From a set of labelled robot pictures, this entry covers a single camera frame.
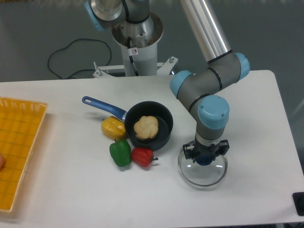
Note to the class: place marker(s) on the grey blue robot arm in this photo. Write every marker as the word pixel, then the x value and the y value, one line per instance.
pixel 197 92

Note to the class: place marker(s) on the green bell pepper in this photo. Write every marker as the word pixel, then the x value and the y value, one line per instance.
pixel 120 152

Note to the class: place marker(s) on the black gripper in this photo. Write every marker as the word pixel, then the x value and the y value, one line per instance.
pixel 205 149

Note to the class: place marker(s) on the yellow bell pepper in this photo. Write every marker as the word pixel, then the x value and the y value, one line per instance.
pixel 113 128

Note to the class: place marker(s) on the black device at table corner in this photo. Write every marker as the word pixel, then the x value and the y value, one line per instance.
pixel 298 198

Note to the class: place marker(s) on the dark pot with blue handle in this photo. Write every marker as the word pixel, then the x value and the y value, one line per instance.
pixel 130 117

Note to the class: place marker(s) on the red bell pepper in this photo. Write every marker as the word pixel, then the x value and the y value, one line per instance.
pixel 143 156

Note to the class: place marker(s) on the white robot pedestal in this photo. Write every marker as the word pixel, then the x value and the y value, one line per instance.
pixel 138 43

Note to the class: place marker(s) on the yellow woven basket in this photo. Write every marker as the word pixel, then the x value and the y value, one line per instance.
pixel 20 122

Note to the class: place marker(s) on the beige bread bun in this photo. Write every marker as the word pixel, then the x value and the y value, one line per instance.
pixel 146 128

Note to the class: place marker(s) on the glass lid with blue knob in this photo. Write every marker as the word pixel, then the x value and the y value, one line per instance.
pixel 202 175

